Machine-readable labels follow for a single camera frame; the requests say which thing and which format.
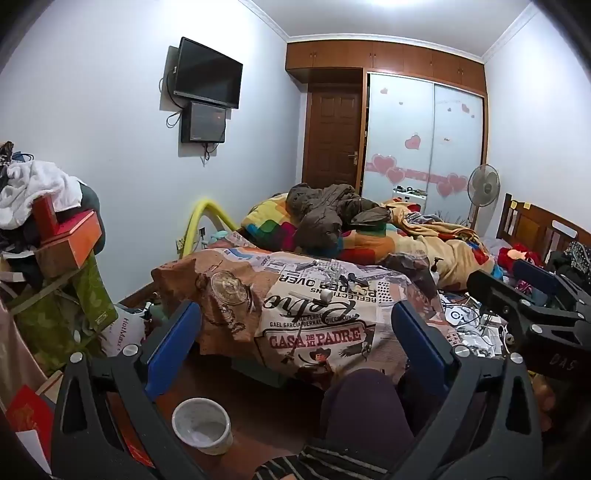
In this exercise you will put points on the red orange boxes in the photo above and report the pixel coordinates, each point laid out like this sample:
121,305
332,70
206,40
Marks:
62,258

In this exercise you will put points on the printed newspaper-style tablecloth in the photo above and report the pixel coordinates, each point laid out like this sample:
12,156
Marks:
300,323

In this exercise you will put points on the red plush toy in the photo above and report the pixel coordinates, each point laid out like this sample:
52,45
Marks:
517,258

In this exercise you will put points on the green leaf-print bag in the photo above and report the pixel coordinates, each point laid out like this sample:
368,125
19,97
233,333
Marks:
94,295
46,332

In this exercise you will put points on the brown wooden door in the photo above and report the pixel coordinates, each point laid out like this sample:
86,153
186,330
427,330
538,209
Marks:
332,138

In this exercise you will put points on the dark patterned bag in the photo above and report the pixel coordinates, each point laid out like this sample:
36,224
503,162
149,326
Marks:
575,258

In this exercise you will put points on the pump dispenser bottle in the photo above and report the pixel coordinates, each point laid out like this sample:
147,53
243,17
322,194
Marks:
436,277

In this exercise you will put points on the colourful patchwork quilt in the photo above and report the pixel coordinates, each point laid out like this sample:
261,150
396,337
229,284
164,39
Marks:
457,249

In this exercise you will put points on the orange flat box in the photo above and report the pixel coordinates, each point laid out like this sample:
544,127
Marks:
76,227

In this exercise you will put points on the red upright box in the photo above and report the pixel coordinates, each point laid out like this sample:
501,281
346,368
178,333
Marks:
44,214

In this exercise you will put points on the small white tape roll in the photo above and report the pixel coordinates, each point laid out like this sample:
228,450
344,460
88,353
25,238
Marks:
326,296

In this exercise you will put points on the clear plastic packaging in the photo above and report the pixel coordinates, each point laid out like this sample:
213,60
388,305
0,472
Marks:
341,274

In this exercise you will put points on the pink satin cloth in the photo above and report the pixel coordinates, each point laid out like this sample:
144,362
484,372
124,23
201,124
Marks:
18,341

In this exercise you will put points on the red gold-print envelope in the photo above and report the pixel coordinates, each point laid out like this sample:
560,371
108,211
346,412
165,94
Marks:
27,408

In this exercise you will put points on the dark green round cushion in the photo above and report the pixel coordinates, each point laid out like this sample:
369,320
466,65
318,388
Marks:
92,203

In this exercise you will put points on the black wall television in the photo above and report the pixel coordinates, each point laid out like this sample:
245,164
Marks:
207,74

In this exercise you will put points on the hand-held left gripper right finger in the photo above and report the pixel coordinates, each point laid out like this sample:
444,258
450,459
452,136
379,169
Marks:
421,344

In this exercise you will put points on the white bedside cabinet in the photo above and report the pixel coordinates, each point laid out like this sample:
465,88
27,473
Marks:
408,196

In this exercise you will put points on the white standing fan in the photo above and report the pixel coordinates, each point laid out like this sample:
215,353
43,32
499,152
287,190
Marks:
484,184

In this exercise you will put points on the wall power socket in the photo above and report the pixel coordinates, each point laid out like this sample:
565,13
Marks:
190,237

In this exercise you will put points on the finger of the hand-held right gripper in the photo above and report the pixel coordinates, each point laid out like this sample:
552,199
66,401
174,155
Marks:
494,293
533,273

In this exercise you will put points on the person's purple trouser leg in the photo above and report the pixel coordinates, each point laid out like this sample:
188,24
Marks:
364,406

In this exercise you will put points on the yellow foam tube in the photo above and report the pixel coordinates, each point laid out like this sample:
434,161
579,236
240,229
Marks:
198,212

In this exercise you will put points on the wooden bed headboard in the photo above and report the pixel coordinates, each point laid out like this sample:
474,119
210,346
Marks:
531,226

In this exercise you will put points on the dark plastic bag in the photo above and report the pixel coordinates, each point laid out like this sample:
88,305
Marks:
411,272

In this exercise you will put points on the wooden overhead cabinets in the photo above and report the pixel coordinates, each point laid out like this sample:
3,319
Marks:
388,57

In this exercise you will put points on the white crumpled cloth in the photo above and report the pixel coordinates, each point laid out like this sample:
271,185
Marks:
32,184

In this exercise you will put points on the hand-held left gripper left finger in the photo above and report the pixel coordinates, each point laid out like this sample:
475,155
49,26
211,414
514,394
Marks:
171,344

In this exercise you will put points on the white plastic cup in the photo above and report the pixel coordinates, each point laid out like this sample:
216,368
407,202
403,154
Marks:
203,427

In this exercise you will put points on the person's striped clothing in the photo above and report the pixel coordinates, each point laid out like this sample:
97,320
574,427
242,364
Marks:
323,461

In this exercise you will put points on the white plastic shopping bag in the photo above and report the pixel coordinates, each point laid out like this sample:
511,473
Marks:
122,330

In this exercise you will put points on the group of pink heart stickers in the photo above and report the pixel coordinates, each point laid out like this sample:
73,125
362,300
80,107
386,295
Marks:
412,141

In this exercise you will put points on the pale teal container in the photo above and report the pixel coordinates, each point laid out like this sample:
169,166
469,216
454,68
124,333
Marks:
161,314

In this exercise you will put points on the small black wall monitor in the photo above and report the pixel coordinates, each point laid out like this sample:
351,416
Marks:
203,122

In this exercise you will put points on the white sliding-door wardrobe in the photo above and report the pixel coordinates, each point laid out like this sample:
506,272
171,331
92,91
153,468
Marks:
401,134

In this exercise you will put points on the brown padded jacket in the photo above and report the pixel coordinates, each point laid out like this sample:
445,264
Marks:
323,212

